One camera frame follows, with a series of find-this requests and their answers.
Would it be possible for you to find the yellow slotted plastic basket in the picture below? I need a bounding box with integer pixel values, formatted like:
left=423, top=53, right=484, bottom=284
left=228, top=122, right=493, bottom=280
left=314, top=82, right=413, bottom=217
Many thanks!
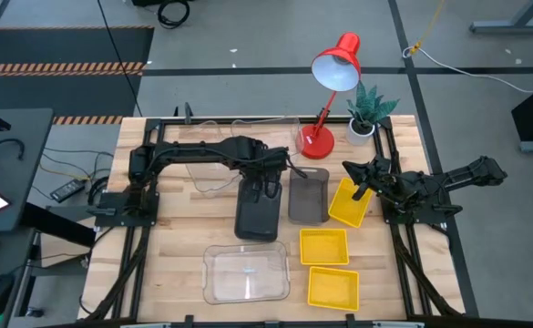
left=299, top=228, right=351, bottom=267
left=327, top=177, right=374, bottom=229
left=307, top=265, right=361, bottom=313

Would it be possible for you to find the dark grey plastic basket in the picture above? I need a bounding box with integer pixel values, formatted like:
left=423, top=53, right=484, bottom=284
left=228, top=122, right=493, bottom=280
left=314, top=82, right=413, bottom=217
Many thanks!
left=233, top=175, right=284, bottom=242

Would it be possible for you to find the green artificial plant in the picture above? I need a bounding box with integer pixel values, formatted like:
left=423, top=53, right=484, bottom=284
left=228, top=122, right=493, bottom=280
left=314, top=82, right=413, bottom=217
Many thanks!
left=345, top=80, right=401, bottom=129

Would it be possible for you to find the white floor cable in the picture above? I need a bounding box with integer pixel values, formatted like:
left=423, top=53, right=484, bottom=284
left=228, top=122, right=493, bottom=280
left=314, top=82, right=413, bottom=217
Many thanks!
left=401, top=45, right=533, bottom=95

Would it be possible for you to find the coiled black cable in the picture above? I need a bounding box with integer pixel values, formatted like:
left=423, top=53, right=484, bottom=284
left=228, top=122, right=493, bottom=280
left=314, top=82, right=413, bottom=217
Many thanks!
left=157, top=0, right=191, bottom=30

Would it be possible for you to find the black cable on desk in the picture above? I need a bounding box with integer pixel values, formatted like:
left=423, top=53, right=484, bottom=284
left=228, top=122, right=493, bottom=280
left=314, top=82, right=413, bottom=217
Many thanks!
left=0, top=137, right=26, bottom=161

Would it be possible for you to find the smoky translucent grey basket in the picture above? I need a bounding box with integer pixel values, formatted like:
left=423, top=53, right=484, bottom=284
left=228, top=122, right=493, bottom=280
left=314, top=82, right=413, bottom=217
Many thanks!
left=287, top=166, right=331, bottom=226

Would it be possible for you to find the clear plastic basket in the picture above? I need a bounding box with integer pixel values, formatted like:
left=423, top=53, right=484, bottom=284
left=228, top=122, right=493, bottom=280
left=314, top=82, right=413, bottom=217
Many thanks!
left=231, top=116, right=304, bottom=157
left=201, top=241, right=292, bottom=306
left=185, top=120, right=250, bottom=198

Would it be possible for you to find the white plant pot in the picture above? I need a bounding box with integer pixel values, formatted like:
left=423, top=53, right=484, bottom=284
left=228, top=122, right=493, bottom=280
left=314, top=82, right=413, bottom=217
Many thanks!
left=345, top=117, right=376, bottom=147

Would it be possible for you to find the black power adapter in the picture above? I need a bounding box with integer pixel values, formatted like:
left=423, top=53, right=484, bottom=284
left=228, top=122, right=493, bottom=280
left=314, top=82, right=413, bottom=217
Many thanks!
left=48, top=178, right=87, bottom=204

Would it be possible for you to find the red desk lamp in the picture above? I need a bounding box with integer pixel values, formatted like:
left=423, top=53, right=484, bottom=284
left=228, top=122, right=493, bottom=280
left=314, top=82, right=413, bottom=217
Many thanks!
left=299, top=31, right=363, bottom=161

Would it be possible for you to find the dark grey side desk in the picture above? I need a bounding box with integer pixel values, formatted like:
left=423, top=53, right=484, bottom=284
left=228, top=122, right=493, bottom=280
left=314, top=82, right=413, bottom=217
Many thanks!
left=0, top=108, right=56, bottom=234

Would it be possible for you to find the yellow rope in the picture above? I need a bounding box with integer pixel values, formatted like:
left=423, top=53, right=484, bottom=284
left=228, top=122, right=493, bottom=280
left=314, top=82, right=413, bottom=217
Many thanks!
left=408, top=0, right=446, bottom=56

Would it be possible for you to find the black hazard-striped floor mat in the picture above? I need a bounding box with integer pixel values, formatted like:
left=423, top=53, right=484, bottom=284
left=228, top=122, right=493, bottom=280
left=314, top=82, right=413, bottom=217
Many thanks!
left=0, top=25, right=156, bottom=126

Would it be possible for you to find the grey metal table leg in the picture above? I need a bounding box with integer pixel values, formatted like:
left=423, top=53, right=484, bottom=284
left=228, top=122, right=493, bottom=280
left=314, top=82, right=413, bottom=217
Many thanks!
left=469, top=0, right=533, bottom=35

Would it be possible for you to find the black aluminium table frame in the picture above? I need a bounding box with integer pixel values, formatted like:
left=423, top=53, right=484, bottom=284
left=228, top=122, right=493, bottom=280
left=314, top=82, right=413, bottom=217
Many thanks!
left=78, top=115, right=479, bottom=328

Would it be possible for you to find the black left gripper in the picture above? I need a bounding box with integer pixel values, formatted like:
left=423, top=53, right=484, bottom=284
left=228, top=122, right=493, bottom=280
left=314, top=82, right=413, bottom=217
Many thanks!
left=250, top=145, right=291, bottom=202

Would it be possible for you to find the long black hanging cable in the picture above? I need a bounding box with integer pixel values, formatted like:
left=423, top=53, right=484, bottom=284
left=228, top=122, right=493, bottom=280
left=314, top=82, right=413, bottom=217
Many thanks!
left=96, top=0, right=145, bottom=118

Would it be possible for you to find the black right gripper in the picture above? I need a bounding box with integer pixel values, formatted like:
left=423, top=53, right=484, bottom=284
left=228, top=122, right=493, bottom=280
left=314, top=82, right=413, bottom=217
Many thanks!
left=342, top=155, right=397, bottom=202

